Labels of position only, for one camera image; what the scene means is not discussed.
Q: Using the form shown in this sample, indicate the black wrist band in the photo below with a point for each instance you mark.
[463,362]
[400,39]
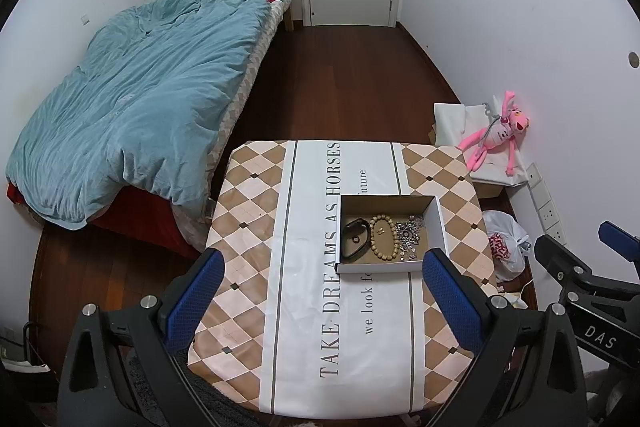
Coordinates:
[356,224]

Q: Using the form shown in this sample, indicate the blue duvet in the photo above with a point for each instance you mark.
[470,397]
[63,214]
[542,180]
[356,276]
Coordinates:
[140,107]

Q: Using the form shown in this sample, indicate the white cardboard box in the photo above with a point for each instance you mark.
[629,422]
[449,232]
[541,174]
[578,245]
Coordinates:
[435,227]

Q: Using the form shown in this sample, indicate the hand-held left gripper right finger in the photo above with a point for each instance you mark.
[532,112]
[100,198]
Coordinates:
[450,302]

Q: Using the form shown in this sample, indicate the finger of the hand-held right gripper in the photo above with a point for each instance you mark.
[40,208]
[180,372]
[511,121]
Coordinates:
[620,237]
[560,259]

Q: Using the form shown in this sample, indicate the round wall cover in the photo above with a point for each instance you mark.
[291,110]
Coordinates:
[634,59]

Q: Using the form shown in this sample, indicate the white light switch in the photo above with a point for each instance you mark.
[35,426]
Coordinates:
[85,19]

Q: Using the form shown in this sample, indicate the table with checkered cloth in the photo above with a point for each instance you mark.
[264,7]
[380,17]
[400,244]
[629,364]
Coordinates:
[300,307]

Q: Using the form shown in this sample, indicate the white wall socket strip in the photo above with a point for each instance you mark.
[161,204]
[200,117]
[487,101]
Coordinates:
[547,207]

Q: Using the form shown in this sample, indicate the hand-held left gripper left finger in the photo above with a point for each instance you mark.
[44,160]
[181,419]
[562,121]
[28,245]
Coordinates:
[195,302]

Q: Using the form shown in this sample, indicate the pink plush toy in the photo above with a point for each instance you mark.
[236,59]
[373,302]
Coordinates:
[495,137]

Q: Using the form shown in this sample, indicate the bed with patterned mattress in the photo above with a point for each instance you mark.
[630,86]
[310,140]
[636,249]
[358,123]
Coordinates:
[250,72]

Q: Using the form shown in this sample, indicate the white plastic bag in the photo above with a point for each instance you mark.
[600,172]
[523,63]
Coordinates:
[505,247]

